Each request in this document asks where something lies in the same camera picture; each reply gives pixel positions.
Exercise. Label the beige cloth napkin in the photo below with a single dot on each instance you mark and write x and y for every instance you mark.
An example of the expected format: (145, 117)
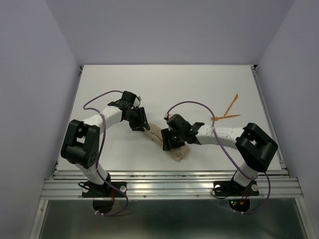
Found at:
(154, 134)

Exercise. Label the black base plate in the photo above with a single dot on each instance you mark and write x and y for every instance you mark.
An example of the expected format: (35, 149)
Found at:
(117, 190)
(233, 189)

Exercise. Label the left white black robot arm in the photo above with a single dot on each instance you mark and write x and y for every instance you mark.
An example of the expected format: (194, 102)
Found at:
(84, 141)

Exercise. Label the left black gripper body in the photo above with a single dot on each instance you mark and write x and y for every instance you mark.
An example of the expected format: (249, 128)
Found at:
(135, 118)

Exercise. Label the aluminium mounting rail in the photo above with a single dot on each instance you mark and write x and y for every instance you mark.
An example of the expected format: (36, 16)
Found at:
(160, 185)

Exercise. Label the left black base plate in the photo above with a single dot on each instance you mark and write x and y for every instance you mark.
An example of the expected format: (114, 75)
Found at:
(117, 190)

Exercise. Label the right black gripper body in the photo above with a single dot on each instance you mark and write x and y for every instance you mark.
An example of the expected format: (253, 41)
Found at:
(176, 138)

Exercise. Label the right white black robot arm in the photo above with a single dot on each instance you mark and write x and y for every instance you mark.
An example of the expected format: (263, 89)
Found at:
(254, 145)

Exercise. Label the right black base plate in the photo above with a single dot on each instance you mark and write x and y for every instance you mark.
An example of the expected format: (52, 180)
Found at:
(233, 189)

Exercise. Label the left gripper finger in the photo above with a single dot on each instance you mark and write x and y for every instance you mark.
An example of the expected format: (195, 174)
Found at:
(145, 123)
(139, 128)

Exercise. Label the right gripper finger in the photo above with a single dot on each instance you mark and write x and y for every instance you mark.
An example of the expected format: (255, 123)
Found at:
(166, 139)
(177, 144)

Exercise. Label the left aluminium frame post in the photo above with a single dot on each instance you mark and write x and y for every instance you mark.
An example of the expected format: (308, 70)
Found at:
(38, 219)

